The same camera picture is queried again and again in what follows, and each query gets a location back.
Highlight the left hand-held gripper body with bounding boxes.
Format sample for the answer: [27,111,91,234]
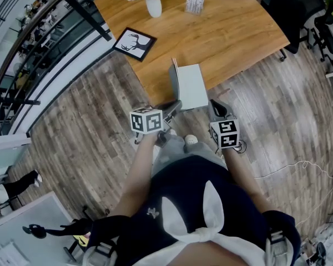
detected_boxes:
[129,104,170,149]

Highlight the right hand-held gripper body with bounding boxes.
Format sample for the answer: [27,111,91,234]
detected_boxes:
[209,117,241,150]

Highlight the pale grey-green book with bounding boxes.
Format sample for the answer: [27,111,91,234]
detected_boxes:
[168,57,210,112]

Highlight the person's right forearm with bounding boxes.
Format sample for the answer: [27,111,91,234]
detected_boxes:
[221,147,270,214]

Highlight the person's left forearm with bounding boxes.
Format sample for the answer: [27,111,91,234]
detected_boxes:
[110,133,159,218]

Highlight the person's grey trousers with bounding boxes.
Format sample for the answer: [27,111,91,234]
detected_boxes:
[151,133,228,177]

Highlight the person's navy top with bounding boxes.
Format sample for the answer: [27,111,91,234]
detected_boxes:
[87,155,302,266]

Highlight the black framed deer picture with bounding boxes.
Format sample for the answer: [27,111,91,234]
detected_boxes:
[112,27,158,63]

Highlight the white ceramic vase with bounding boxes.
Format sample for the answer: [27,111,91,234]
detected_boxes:
[145,0,163,18]

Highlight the person's white bow collar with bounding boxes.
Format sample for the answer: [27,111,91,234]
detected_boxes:
[132,180,270,266]

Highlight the clear acrylic card stand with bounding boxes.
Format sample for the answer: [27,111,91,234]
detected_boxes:
[184,0,205,15]

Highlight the black metal railing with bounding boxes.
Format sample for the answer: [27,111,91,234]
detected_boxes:
[0,0,113,138]

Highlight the large black office chair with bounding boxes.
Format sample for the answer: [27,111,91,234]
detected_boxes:
[260,0,327,62]

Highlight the black office chair with cloth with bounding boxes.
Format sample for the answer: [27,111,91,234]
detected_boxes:
[307,0,333,63]

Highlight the white desk panel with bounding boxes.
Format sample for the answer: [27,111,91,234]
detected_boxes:
[0,191,78,266]

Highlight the yellow item on chair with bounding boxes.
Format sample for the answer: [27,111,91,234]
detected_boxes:
[73,233,91,246]

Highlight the frosted glass door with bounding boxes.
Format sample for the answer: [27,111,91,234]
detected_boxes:
[0,136,32,182]

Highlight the white floor cable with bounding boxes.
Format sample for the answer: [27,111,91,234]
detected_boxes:
[254,161,333,229]

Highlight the grey shoulder strap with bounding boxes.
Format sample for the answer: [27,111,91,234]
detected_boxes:
[82,241,119,266]
[265,230,295,266]

